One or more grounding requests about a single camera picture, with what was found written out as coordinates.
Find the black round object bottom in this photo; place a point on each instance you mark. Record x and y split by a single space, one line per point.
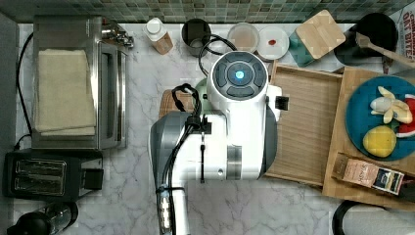
352 218

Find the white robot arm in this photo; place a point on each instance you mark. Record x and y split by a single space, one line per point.
230 135

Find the black two-slot toaster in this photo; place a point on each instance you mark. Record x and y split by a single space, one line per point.
52 175

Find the round wooden coaster board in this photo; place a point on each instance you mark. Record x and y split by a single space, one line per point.
168 104

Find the wooden drawer tray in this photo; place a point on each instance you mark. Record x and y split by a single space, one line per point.
305 128

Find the teal box wooden lid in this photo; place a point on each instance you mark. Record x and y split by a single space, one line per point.
315 38

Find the toy peeled banana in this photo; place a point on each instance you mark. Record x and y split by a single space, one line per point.
390 107

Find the wooden spoon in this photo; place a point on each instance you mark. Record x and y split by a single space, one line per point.
365 42

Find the stainless toaster oven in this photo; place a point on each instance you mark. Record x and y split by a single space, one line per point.
106 45

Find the light green cup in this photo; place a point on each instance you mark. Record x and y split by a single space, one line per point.
201 87

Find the blue plate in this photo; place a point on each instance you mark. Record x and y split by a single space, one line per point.
359 119

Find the snack packet box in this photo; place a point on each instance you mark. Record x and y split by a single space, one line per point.
365 174

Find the black electric kettle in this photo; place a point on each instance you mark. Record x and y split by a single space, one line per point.
49 220

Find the beige folded cloth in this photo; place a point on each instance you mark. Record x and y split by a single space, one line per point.
64 104

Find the dark cylindrical utensil holder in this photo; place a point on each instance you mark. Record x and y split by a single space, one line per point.
195 34

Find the oat bites package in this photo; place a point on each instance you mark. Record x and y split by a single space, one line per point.
404 20

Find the white plate red dot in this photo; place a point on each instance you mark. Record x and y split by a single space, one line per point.
273 43

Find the yellow toy lemon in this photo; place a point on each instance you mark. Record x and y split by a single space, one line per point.
379 141

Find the large wooden cutting board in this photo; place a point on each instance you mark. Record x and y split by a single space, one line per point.
338 183

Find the white-capped spice bottle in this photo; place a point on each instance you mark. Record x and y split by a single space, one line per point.
158 35

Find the toy watermelon slice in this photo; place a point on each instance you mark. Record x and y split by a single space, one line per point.
406 130

